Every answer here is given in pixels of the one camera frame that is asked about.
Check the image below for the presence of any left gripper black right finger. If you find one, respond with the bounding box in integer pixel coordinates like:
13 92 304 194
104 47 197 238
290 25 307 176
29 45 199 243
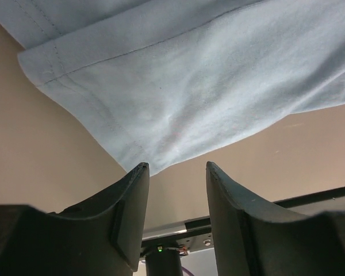
206 162 345 275

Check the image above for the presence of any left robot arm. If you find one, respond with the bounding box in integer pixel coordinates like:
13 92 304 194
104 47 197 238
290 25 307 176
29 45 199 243
0 162 345 275

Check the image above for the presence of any grey-blue polo shirt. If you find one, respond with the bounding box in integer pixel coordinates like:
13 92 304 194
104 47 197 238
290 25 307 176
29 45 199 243
0 1 345 174

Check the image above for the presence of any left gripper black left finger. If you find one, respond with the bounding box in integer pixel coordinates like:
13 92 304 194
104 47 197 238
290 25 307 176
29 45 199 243
0 163 150 275

